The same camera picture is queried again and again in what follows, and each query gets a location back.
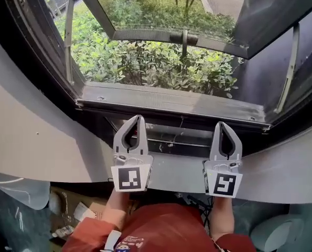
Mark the crumpled white cloth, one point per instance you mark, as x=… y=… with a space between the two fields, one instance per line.
x=83 y=212

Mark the person's right forearm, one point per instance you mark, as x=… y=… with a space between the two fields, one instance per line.
x=222 y=216

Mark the black waist device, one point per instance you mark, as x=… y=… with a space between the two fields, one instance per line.
x=197 y=202

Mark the person's left forearm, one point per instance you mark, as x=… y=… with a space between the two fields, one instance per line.
x=116 y=209

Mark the white plastic bag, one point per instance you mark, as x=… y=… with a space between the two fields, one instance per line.
x=54 y=203

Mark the window with dark frame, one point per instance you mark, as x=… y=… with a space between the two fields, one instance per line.
x=171 y=101

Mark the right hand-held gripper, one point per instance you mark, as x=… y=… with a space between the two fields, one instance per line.
x=224 y=182

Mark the open glass window sash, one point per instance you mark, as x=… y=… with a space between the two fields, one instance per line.
x=145 y=35

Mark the black window frame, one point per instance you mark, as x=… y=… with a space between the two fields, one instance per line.
x=40 y=51

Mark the person's red shirt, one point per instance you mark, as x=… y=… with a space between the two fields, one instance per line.
x=166 y=230

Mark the fixed glass pane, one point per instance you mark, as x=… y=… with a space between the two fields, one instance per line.
x=166 y=138

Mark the white toilet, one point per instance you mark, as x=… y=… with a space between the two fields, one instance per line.
x=22 y=190

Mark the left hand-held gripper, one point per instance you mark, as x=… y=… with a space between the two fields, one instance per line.
x=130 y=177

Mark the clear plastic water bottle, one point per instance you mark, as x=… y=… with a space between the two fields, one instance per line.
x=64 y=231

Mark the cardboard box with items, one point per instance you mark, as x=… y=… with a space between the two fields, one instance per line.
x=98 y=209

